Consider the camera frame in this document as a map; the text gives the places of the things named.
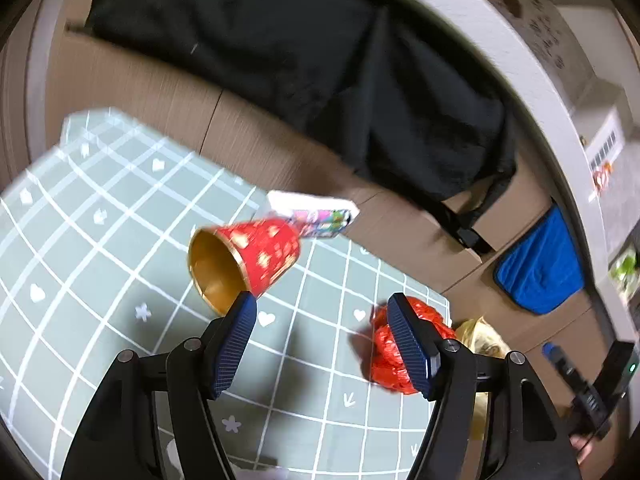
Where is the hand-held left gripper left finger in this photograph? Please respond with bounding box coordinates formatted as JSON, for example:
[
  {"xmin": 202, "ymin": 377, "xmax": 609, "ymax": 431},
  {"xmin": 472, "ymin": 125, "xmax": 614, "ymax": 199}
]
[{"xmin": 60, "ymin": 291, "xmax": 258, "ymax": 480}]

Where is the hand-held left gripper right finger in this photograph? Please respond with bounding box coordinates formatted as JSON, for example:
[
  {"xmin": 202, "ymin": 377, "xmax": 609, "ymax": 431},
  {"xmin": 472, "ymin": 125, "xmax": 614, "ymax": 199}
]
[{"xmin": 387, "ymin": 292, "xmax": 581, "ymax": 480}]

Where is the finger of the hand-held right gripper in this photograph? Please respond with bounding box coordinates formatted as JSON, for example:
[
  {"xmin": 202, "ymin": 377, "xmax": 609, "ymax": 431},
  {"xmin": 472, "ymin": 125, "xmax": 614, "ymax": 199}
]
[{"xmin": 542, "ymin": 342, "xmax": 599, "ymax": 411}]

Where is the red foil wrapper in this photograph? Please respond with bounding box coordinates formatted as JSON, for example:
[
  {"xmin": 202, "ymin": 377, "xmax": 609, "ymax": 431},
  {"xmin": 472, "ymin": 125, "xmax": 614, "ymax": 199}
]
[{"xmin": 367, "ymin": 296, "xmax": 458, "ymax": 396}]

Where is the gold foil wrapper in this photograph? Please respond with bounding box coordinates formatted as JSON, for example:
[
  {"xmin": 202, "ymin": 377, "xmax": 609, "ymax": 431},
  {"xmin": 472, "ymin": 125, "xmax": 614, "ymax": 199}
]
[{"xmin": 455, "ymin": 316, "xmax": 513, "ymax": 441}]

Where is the red paper cup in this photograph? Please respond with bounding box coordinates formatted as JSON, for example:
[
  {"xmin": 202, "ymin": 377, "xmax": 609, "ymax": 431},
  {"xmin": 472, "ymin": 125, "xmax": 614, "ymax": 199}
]
[{"xmin": 187, "ymin": 216, "xmax": 303, "ymax": 317}]

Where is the person's right hand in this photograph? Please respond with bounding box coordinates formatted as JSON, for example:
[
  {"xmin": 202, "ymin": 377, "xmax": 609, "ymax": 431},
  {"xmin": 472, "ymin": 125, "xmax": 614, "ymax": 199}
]
[{"xmin": 570, "ymin": 436, "xmax": 603, "ymax": 466}]

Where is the blue towel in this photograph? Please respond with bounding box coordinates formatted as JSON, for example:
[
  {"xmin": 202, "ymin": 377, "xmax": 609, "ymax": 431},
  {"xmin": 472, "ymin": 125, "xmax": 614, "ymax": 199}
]
[{"xmin": 494, "ymin": 205, "xmax": 586, "ymax": 316}]

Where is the green leafy item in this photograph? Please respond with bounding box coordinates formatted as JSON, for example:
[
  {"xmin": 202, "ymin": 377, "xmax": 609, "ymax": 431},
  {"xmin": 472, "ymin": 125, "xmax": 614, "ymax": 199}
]
[{"xmin": 609, "ymin": 249, "xmax": 640, "ymax": 292}]

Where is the colourful snack packet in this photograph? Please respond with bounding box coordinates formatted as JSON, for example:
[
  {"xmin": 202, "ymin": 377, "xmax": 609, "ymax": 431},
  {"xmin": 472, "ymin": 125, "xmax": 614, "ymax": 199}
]
[{"xmin": 266, "ymin": 190, "xmax": 361, "ymax": 240}]

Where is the green grid mat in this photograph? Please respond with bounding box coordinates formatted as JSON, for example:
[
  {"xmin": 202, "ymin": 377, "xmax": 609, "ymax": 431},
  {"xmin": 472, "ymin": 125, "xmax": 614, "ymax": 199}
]
[{"xmin": 0, "ymin": 107, "xmax": 453, "ymax": 480}]

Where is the black fabric bag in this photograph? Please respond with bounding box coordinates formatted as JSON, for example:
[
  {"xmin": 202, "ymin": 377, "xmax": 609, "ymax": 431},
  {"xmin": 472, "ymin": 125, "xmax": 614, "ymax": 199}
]
[{"xmin": 85, "ymin": 0, "xmax": 518, "ymax": 256}]

